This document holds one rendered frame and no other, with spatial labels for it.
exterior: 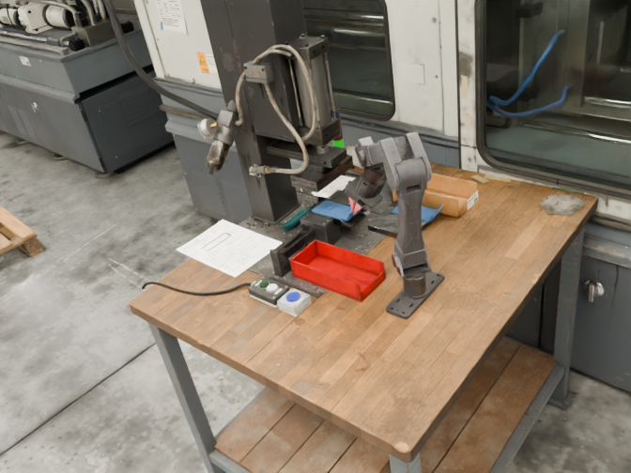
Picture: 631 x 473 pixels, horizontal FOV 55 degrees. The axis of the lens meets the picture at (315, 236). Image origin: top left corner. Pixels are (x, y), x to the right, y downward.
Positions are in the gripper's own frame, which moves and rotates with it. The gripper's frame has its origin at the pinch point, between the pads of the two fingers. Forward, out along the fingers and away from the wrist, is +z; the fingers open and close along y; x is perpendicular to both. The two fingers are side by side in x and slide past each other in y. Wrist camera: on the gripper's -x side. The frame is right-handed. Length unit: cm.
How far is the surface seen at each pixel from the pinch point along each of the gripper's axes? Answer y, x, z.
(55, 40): 295, -100, 158
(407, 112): 21, -65, 5
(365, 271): -15.3, 12.4, 3.7
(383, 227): -8.4, -7.4, 4.7
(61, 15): 312, -117, 153
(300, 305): -9.9, 34.8, 5.9
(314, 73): 27.3, 2.4, -33.5
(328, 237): 1.5, 7.1, 9.0
